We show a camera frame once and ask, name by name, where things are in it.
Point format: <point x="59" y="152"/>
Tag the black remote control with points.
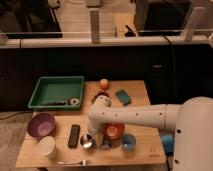
<point x="74" y="135"/>

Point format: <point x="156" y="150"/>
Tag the grey-blue towel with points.
<point x="104" y="143"/>

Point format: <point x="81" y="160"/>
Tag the purple grape bunch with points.
<point x="99" y="94"/>

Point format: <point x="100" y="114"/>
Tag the small metal cup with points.
<point x="86" y="141"/>

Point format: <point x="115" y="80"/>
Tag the blue device on floor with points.
<point x="168" y="143"/>

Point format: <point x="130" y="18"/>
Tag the tape roll in tray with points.
<point x="74" y="101"/>

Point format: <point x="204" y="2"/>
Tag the orange fruit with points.
<point x="104" y="84"/>

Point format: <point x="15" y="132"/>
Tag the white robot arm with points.
<point x="191" y="121"/>

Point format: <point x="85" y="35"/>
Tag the small blue bowl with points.
<point x="128" y="141"/>

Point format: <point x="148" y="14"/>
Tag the dark tool in tray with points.
<point x="57" y="103"/>

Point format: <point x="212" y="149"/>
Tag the teal sponge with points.
<point x="123" y="97"/>

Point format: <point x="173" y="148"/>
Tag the white railing bar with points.
<point x="104" y="41"/>

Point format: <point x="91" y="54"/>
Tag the green plastic tray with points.
<point x="57" y="88"/>

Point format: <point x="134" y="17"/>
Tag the purple bowl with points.
<point x="41" y="125"/>

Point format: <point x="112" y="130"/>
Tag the white cup stack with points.
<point x="47" y="147"/>

